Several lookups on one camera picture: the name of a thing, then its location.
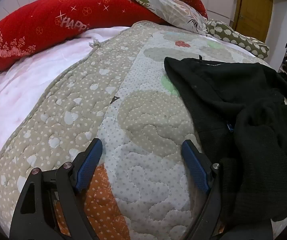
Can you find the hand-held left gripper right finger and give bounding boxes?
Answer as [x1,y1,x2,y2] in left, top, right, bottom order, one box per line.
[182,139,274,240]

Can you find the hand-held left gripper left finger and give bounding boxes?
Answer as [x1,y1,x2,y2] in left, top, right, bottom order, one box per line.
[9,138,103,240]

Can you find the black pants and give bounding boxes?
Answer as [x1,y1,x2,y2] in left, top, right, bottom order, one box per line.
[164,55,287,222]

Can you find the quilted heart-pattern blanket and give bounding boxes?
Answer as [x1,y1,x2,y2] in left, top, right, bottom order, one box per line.
[0,21,287,240]

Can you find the pink bed sheet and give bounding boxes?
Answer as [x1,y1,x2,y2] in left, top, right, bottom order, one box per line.
[0,26,134,193]

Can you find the green white-patterned pillow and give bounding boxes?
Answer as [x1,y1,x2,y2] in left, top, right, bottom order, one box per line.
[205,19,270,59]

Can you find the long red pillow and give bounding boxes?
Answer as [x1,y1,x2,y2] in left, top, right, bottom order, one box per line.
[0,0,166,77]

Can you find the floral grey pillow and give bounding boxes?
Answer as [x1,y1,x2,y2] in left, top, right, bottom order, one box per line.
[127,0,209,34]

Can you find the wooden door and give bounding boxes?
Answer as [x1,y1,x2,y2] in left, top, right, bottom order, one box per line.
[233,0,274,43]

